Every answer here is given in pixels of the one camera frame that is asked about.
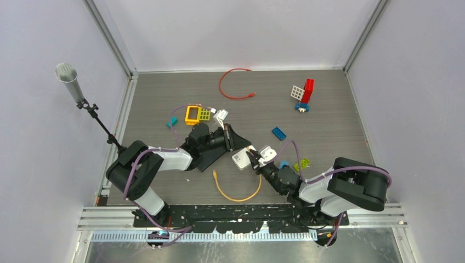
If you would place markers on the yellow toy window frame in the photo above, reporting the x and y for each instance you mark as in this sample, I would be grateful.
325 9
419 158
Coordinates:
192 116

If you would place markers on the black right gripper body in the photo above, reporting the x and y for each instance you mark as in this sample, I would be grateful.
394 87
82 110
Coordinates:
270 171

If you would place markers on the lime green lattice piece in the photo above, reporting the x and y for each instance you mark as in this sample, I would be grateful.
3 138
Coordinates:
204 114

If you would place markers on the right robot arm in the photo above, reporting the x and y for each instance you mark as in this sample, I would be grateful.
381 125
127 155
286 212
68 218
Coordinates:
346 185

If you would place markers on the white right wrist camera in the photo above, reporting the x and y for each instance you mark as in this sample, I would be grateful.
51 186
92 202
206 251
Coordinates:
267 153

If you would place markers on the lime green flat brick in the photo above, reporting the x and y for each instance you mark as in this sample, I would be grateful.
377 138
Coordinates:
303 163

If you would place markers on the red toy brick tower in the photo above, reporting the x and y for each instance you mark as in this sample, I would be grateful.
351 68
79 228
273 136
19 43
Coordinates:
308 90

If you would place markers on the teal toy block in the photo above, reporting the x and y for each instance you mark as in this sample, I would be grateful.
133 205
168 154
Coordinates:
172 122

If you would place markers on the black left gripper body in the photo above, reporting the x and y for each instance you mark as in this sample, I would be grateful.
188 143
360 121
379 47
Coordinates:
220 139

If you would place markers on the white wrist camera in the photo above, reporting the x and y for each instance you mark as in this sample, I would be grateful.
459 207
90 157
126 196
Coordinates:
267 153
219 116

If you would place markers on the black network switch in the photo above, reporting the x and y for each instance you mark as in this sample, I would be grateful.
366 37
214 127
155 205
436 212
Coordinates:
209 157

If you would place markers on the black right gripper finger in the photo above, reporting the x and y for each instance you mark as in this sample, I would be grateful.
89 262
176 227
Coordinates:
254 156
256 167

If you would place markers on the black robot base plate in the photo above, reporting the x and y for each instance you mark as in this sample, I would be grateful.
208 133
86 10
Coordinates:
244 218

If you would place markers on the black microphone stand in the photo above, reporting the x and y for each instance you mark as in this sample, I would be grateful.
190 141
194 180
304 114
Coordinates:
92 110

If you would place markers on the blue toy brick base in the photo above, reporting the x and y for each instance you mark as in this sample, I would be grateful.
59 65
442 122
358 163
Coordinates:
302 107

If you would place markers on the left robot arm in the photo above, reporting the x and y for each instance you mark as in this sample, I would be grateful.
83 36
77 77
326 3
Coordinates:
137 165

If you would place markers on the silver microphone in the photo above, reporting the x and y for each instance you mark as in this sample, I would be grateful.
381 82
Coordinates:
67 74

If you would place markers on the white toy lattice piece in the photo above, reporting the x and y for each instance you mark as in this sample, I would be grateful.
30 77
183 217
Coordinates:
297 93

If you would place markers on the white perforated cable tray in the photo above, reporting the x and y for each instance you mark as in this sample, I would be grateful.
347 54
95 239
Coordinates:
163 236

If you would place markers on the blue flat toy brick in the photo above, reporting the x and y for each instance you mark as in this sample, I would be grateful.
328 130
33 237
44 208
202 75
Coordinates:
279 133

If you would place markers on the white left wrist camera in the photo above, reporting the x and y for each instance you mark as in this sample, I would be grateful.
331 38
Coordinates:
219 116

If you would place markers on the white square switch box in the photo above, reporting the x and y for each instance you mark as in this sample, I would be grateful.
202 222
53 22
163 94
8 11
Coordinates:
241 158

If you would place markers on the light blue white brick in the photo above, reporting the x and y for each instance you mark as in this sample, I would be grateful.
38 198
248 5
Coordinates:
283 164

